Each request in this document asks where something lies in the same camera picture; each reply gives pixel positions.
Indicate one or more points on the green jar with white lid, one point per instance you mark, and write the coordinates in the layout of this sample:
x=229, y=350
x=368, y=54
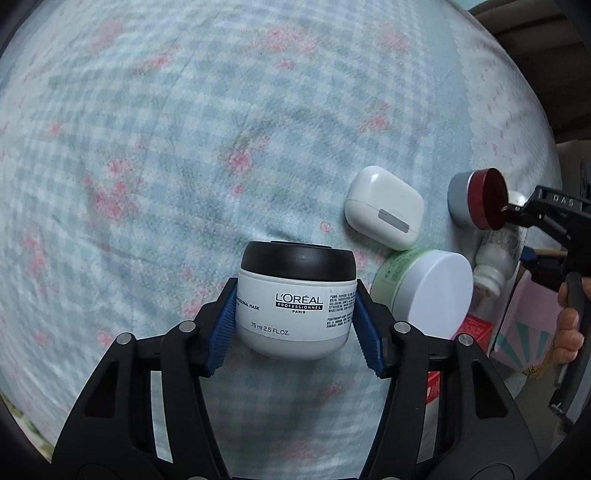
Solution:
x=434, y=290

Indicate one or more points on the checked floral blanket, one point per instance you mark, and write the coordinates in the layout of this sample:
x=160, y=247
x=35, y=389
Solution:
x=184, y=161

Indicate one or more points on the dark brown furniture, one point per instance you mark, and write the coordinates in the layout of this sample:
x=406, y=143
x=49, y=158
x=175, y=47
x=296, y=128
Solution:
x=545, y=50

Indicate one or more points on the green patterned cloth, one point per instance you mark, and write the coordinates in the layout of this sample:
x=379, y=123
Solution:
x=30, y=429

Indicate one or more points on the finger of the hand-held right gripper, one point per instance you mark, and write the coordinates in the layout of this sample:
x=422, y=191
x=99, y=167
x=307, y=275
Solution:
x=554, y=212
x=547, y=267

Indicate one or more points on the white earbuds case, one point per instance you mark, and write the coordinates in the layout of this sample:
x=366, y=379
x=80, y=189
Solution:
x=383, y=203

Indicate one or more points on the small white bottle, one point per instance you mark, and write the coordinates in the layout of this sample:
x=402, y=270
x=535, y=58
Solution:
x=496, y=261

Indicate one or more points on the red box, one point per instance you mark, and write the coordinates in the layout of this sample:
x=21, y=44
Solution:
x=480, y=334

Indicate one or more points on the pink box with teal rays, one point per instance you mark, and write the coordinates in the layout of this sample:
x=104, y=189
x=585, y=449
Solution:
x=526, y=323

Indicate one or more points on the person's right hand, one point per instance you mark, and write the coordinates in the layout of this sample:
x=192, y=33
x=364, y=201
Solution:
x=568, y=332

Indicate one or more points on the silver jar with red lid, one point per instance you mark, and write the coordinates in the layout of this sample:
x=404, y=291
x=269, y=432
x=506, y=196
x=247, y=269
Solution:
x=480, y=198

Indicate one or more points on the white jar with black lid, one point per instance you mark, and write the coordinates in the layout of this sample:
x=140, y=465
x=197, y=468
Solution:
x=295, y=304

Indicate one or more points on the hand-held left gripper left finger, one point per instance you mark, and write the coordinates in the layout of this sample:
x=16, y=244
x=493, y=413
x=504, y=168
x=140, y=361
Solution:
x=220, y=333

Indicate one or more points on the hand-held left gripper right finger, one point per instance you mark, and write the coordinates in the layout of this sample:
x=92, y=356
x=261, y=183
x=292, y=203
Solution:
x=368, y=337

